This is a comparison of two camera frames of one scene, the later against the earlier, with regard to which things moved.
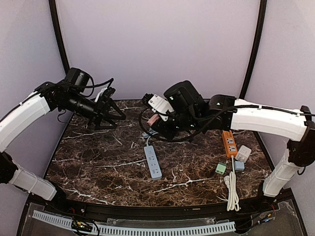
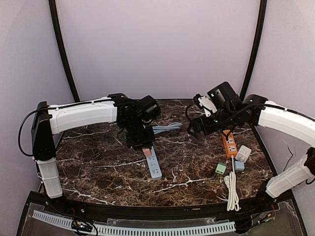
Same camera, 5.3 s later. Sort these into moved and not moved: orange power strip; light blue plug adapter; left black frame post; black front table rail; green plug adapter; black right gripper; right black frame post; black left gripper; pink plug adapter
Moved: black left gripper; black right gripper; pink plug adapter
Not moved: light blue plug adapter; green plug adapter; black front table rail; left black frame post; orange power strip; right black frame post
